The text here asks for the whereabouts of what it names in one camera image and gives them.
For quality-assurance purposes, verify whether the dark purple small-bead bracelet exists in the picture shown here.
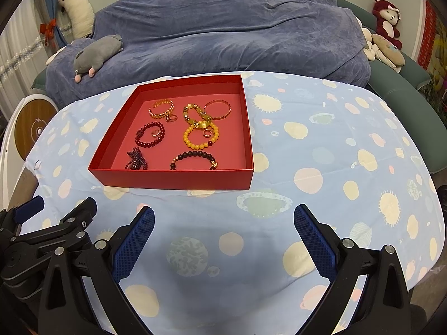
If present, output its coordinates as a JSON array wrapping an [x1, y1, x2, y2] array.
[[124, 147, 149, 171]]

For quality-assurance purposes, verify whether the dark red bead bracelet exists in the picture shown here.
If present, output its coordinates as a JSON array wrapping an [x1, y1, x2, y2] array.
[[134, 121, 166, 149]]

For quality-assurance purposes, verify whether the dark brown bead bracelet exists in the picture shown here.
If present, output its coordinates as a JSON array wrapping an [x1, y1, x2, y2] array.
[[169, 150, 219, 171]]

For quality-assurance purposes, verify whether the gold chain cuff bracelet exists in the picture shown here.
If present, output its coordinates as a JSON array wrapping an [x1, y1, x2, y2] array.
[[148, 98, 175, 120]]

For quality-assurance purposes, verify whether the yellow amber bead bracelet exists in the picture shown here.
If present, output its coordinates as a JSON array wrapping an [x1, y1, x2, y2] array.
[[182, 121, 221, 151]]

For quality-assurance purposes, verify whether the green-yellow jade bracelet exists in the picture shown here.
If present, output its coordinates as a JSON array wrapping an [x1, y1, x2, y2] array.
[[182, 103, 215, 128]]

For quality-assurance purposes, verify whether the gold bangle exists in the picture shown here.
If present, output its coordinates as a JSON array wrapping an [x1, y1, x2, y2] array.
[[204, 99, 232, 120]]

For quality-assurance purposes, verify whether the white round wooden-top stool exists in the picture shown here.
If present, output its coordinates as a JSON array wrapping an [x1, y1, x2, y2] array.
[[1, 94, 58, 209]]

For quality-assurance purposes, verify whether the light blue patterned sheet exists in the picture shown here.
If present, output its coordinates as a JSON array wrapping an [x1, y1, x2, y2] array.
[[24, 72, 446, 334]]

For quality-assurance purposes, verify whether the red cardboard box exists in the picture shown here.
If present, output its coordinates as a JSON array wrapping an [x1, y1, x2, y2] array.
[[88, 74, 254, 191]]

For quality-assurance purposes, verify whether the grey mouse plush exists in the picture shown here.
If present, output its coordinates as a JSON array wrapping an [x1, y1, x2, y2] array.
[[73, 34, 123, 83]]

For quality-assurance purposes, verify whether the white sheep plush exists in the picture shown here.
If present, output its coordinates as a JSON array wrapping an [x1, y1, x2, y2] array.
[[58, 0, 95, 39]]

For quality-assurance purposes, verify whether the blue-grey blanket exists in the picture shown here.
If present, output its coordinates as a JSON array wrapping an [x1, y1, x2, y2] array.
[[45, 0, 371, 107]]

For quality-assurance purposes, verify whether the blue curtain with red bow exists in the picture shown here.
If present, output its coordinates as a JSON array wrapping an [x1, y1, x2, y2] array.
[[39, 0, 67, 48]]

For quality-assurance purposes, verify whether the beige plush toy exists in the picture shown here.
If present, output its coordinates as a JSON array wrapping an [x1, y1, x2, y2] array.
[[362, 27, 405, 73]]

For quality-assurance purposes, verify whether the red monkey plush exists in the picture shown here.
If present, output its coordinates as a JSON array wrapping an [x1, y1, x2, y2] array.
[[372, 0, 402, 50]]

